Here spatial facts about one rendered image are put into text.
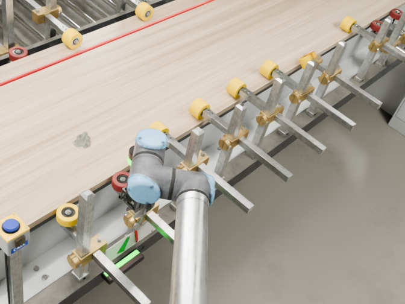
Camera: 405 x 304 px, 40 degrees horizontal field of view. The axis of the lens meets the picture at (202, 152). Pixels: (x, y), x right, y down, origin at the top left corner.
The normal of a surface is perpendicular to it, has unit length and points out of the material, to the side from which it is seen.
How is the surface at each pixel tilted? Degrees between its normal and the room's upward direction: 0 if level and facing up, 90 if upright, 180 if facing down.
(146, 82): 0
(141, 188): 89
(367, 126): 0
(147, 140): 6
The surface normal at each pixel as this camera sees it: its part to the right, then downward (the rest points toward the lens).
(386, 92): -0.67, 0.43
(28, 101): 0.20, -0.69
